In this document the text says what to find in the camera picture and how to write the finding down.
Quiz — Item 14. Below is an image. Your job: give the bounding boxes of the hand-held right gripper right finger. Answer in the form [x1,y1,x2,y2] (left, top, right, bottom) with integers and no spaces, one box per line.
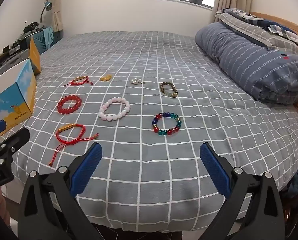
[200,142,286,240]

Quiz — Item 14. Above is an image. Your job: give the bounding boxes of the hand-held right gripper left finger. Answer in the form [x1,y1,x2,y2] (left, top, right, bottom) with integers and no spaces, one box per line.
[19,142,102,240]

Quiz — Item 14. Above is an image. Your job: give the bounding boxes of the blue and yellow cardboard box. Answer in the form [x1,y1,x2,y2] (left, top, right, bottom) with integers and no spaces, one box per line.
[0,59,37,145]

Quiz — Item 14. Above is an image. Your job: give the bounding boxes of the red bead bracelet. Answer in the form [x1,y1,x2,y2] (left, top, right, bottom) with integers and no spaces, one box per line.
[57,94,83,115]

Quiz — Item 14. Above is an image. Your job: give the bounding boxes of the pink bead bracelet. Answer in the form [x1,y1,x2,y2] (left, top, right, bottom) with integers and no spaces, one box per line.
[99,97,131,122]

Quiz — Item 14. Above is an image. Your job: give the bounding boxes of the multicoloured glass bead bracelet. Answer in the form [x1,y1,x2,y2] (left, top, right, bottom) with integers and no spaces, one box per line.
[151,112,182,137]

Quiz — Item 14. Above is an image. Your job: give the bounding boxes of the small red string bracelet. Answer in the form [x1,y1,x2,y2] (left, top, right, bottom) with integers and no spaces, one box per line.
[64,76,93,87]

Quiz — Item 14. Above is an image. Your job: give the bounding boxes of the brown bead bracelet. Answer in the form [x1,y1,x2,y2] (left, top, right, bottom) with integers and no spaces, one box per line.
[160,82,178,98]

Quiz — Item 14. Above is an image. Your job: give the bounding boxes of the pile of dark gadgets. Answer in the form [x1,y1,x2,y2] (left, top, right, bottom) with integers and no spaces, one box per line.
[0,22,43,78]

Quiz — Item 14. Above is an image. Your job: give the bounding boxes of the orange box lid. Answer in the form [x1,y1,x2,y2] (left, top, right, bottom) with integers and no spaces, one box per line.
[29,36,42,75]

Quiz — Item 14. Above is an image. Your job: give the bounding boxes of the teal cloth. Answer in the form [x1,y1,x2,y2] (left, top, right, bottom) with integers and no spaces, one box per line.
[42,27,55,48]

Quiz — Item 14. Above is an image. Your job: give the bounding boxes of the blue storage crate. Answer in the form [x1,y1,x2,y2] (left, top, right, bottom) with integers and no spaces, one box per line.
[32,29,64,55]

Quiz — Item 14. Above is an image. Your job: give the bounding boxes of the rolled blue striped duvet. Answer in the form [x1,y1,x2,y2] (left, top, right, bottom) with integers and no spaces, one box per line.
[195,22,298,108]

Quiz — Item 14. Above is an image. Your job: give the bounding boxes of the grey checked bed sheet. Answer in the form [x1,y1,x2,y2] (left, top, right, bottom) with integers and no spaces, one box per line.
[11,31,298,233]

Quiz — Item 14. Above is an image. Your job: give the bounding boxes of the blue desk lamp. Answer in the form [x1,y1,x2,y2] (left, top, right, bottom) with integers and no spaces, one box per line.
[40,0,53,23]

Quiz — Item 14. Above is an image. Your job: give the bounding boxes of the grey checked pillow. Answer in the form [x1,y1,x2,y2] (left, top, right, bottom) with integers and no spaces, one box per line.
[214,8,298,53]

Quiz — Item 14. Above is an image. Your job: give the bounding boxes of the large red string bracelet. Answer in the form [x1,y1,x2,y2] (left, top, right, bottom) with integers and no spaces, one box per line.
[49,123,99,167]

